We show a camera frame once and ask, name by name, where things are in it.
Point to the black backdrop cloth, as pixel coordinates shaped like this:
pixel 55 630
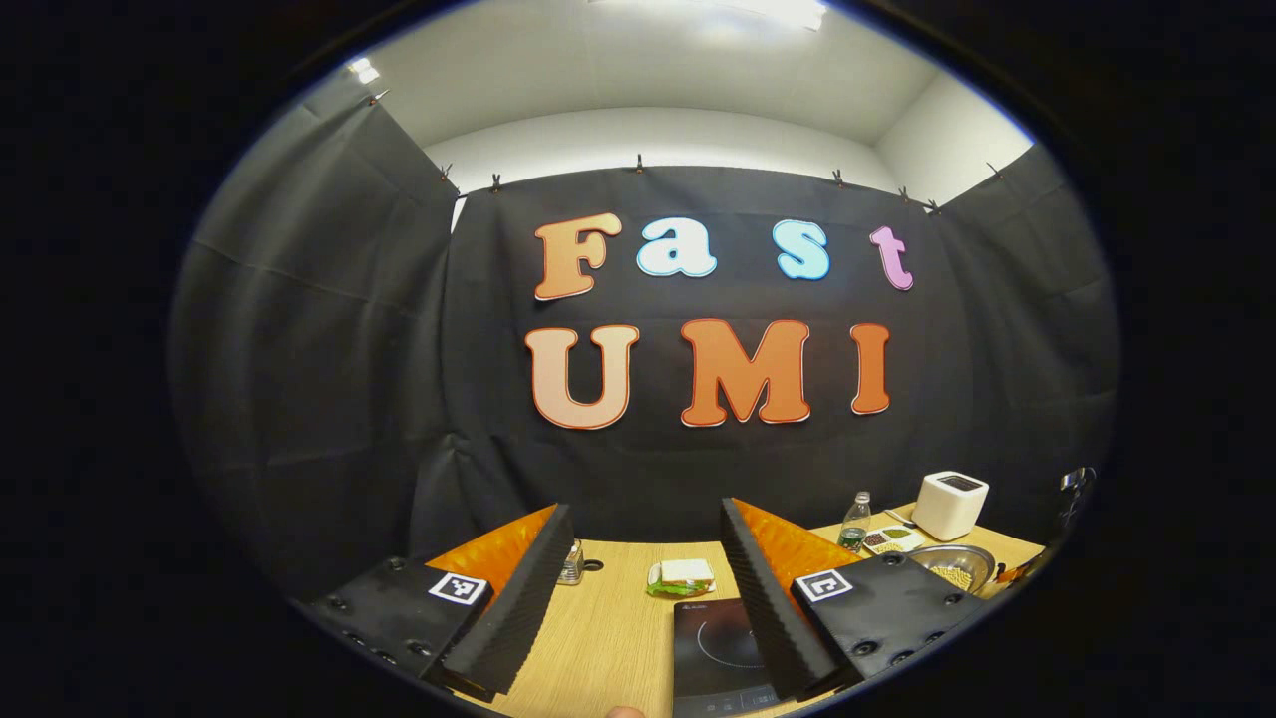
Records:
pixel 349 349

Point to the white divided plate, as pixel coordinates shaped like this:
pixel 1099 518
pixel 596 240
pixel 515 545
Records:
pixel 912 543

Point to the ceiling light panel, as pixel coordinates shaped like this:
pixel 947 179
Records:
pixel 778 10

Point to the pile of yellow soybeans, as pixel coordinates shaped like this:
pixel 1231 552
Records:
pixel 955 576

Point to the black induction cooktop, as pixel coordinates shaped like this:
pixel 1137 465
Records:
pixel 713 648

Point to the clear plastic water bottle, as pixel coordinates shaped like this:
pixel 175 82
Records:
pixel 854 524

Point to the metal spoon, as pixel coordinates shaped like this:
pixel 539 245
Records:
pixel 897 518

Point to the small glass jar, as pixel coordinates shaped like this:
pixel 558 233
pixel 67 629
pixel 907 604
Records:
pixel 573 568

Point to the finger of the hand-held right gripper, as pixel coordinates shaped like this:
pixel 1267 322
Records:
pixel 1013 574

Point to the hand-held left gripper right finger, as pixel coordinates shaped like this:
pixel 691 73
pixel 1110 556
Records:
pixel 773 608

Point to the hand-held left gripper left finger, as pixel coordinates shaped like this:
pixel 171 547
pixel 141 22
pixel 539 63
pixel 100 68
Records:
pixel 518 618

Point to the white toaster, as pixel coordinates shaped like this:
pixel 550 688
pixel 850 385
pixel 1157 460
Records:
pixel 947 509

